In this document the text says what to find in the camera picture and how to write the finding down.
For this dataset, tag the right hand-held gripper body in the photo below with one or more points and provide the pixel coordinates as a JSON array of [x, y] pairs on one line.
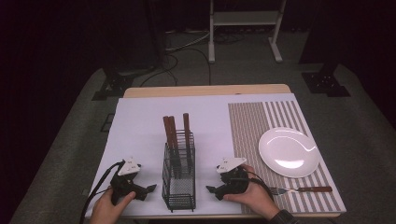
[[233, 182]]

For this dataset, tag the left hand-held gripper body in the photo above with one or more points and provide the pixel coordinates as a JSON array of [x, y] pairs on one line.
[[123, 185]]

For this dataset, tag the person's right hand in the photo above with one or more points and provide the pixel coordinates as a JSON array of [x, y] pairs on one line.
[[258, 197]]

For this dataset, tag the person's left hand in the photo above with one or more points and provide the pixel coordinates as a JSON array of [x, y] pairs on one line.
[[104, 211]]

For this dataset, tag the striped placemat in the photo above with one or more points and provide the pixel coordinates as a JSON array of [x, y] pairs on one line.
[[249, 130]]

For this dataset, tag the white plate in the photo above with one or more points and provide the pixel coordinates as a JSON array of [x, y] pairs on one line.
[[289, 152]]

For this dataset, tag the white table sheet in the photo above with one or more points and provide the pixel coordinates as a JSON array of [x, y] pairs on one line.
[[143, 124]]

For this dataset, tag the wooden table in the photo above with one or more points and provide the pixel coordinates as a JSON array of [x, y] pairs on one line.
[[205, 90]]

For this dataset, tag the black stand base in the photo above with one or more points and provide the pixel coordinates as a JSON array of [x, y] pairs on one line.
[[325, 82], [113, 85]]

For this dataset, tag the white metal stand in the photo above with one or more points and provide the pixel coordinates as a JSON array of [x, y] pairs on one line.
[[243, 18]]

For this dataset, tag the black floor frame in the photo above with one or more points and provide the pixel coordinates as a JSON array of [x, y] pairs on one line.
[[107, 123]]

